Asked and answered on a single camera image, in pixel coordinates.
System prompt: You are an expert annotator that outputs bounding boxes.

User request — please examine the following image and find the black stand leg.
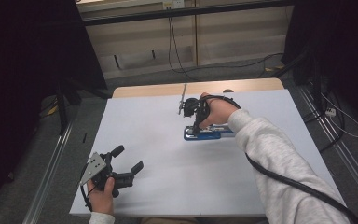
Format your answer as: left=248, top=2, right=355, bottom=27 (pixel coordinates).
left=272, top=46, right=324, bottom=110
left=55, top=77, right=114, bottom=135

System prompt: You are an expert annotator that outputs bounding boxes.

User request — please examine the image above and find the person's left hand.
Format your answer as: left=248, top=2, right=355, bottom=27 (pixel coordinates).
left=86, top=176, right=117, bottom=216

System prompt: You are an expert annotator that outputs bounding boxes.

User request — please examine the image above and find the thick black gripper cable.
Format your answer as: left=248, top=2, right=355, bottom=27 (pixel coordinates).
left=202, top=94, right=358, bottom=224

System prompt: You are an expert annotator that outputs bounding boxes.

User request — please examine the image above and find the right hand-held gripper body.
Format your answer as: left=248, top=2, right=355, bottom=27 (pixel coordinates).
left=191, top=95, right=213, bottom=138

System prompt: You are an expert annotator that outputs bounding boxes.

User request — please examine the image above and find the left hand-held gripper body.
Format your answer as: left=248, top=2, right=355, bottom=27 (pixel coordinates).
left=79, top=151, right=135, bottom=199

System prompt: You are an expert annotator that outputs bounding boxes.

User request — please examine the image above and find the white floor cable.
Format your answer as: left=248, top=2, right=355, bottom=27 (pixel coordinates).
left=321, top=92, right=358, bottom=139

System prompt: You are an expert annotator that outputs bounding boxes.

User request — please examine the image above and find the black horizontal bar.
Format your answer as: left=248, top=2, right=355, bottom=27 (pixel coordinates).
left=82, top=0, right=295, bottom=27

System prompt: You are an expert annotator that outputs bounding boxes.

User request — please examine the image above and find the person's right hand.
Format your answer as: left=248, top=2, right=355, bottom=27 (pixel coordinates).
left=199, top=91, right=241, bottom=130

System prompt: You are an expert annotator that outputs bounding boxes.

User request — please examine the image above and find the metal floor rail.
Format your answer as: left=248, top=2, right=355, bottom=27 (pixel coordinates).
left=21, top=120, right=75, bottom=224
left=297, top=86, right=358, bottom=213

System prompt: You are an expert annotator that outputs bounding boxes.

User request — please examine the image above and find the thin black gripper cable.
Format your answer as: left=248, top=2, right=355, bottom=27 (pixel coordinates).
left=79, top=181, right=94, bottom=213

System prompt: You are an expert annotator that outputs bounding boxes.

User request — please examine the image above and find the black floor cable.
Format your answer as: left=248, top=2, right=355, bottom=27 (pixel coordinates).
left=302, top=90, right=347, bottom=154

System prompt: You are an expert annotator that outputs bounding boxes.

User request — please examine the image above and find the white wall socket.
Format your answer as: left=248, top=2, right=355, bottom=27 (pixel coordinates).
left=162, top=0, right=186, bottom=10

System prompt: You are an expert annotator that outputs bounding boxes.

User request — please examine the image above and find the yellow floor tape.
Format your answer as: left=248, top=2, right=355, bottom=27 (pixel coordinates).
left=47, top=104, right=60, bottom=117
left=264, top=63, right=285, bottom=73

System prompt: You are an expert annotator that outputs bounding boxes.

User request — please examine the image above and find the slim grey metal tool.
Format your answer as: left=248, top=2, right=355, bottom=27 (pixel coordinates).
left=177, top=82, right=188, bottom=116

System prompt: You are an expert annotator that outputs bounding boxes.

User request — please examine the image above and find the black curtain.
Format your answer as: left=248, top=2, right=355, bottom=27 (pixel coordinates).
left=281, top=0, right=358, bottom=133
left=0, top=0, right=108, bottom=217

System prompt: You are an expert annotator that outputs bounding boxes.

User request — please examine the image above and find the blue tool case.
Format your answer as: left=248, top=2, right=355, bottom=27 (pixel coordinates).
left=183, top=123, right=236, bottom=142

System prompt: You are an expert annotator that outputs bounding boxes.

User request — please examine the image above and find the white table cover sheet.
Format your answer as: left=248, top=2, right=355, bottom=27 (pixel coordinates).
left=69, top=88, right=347, bottom=217

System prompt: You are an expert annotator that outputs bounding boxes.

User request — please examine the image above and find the black hanging cable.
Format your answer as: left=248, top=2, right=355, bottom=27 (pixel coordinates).
left=170, top=17, right=285, bottom=75
left=167, top=17, right=201, bottom=83

